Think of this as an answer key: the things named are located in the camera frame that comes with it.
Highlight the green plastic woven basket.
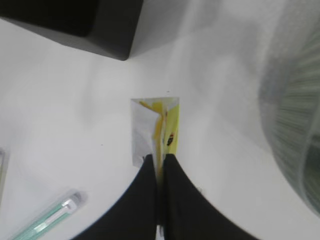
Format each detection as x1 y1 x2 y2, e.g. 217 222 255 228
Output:
258 44 320 218

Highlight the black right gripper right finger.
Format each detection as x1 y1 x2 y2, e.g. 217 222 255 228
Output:
163 154 256 240

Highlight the black square pen holder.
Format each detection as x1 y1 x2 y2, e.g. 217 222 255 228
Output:
0 0 144 61

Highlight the mint green utility knife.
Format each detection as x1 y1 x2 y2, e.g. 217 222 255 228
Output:
10 190 88 240

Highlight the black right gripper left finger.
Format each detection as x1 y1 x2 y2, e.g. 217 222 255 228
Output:
74 154 157 240

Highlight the yellow utility knife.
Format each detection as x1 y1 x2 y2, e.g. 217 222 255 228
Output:
0 148 8 199

